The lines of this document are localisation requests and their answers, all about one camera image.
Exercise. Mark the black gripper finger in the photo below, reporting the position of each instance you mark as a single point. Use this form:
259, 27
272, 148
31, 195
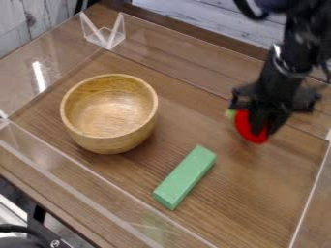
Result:
258, 120
278, 116

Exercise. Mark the red plush strawberry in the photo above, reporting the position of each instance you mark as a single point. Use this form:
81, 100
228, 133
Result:
239, 117

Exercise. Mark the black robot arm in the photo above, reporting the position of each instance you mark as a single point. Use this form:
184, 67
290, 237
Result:
304, 48

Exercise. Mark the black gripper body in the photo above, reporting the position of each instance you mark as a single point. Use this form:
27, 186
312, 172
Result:
286, 96

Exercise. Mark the clear acrylic tray wall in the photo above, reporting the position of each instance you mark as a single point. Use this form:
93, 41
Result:
95, 207

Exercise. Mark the wooden bowl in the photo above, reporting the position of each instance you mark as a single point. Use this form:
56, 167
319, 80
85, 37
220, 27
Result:
108, 112

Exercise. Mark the black table leg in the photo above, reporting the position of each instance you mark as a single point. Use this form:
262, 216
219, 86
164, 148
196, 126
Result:
39, 214

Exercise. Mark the green rectangular block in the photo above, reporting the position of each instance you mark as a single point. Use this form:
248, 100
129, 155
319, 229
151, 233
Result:
176, 185

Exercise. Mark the clear acrylic corner bracket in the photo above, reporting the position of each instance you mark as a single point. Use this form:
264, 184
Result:
103, 37

